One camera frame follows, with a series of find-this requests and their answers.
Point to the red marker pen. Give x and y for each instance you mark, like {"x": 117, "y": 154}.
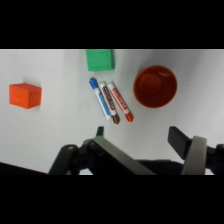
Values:
{"x": 119, "y": 100}

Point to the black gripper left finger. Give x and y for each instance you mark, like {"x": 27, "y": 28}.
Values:
{"x": 110, "y": 156}

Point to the green block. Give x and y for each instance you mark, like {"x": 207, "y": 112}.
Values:
{"x": 99, "y": 60}

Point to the orange block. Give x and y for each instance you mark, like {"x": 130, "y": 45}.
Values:
{"x": 25, "y": 96}

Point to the brown marker pen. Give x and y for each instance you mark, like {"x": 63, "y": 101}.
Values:
{"x": 109, "y": 101}

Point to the blue marker pen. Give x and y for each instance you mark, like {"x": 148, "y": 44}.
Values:
{"x": 100, "y": 98}

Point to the orange cup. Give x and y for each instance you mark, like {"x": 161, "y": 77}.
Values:
{"x": 155, "y": 87}

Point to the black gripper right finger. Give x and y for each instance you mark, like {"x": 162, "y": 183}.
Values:
{"x": 195, "y": 156}

